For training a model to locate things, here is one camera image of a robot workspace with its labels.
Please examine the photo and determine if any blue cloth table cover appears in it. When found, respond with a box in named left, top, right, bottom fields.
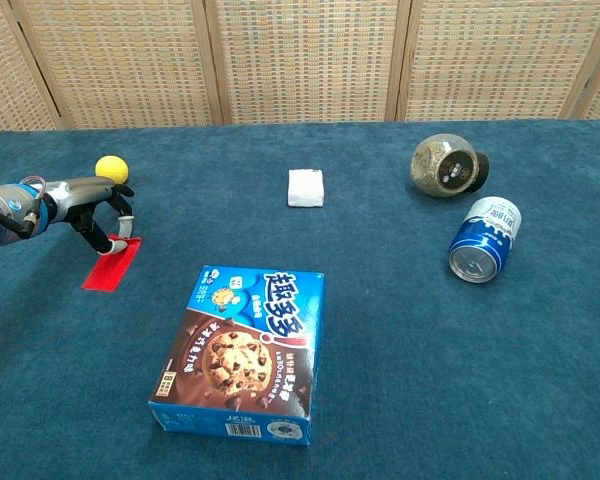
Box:
left=0, top=118, right=600, bottom=480

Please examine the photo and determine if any blue cookie box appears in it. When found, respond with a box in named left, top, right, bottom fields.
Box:
left=147, top=264, right=326, bottom=448

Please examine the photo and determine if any blue white drink can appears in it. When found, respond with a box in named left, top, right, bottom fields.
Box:
left=448, top=195, right=524, bottom=284

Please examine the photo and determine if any white small box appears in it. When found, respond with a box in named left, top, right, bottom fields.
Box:
left=286, top=168, right=327, bottom=208

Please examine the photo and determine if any yellow ball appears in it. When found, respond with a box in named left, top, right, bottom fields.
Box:
left=94, top=155, right=130, bottom=185

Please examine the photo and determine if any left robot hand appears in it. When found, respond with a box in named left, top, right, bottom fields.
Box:
left=43, top=177, right=136, bottom=256

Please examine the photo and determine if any woven bamboo folding screen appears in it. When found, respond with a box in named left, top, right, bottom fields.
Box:
left=0, top=0, right=600, bottom=137

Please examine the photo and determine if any red rectangular block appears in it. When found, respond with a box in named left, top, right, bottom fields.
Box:
left=81, top=233, right=144, bottom=292

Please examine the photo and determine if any round glass spice jar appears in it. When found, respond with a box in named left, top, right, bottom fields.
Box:
left=410, top=133, right=491, bottom=200

